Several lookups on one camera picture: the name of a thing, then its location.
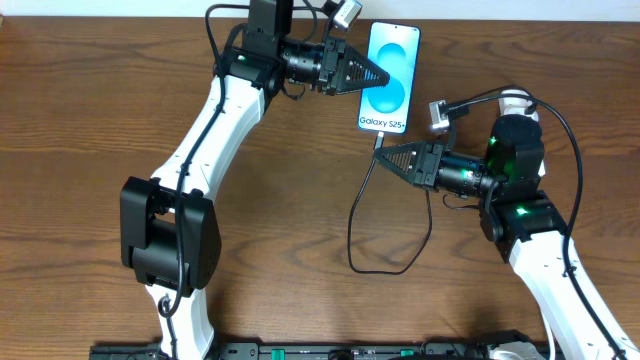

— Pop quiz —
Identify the blue Galaxy smartphone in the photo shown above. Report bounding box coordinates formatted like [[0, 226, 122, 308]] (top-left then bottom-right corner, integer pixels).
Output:
[[357, 21, 421, 134]]

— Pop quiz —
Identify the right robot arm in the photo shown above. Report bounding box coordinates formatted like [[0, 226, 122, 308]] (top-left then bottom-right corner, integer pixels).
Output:
[[374, 114, 639, 359]]

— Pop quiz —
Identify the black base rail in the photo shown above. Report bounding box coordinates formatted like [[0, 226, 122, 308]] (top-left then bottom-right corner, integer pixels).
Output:
[[89, 341, 551, 360]]

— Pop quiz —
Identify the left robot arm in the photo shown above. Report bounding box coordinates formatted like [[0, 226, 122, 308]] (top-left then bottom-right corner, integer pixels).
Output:
[[120, 0, 390, 359]]

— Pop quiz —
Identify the black USB charging cable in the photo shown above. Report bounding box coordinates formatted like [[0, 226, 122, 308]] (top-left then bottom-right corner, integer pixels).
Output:
[[347, 130, 434, 276]]

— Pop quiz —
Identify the white USB charger plug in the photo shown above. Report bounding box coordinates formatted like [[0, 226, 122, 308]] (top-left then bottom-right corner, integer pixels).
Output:
[[499, 89, 539, 122]]

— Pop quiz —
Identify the white power strip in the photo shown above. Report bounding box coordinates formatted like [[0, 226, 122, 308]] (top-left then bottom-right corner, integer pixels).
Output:
[[499, 110, 548, 179]]

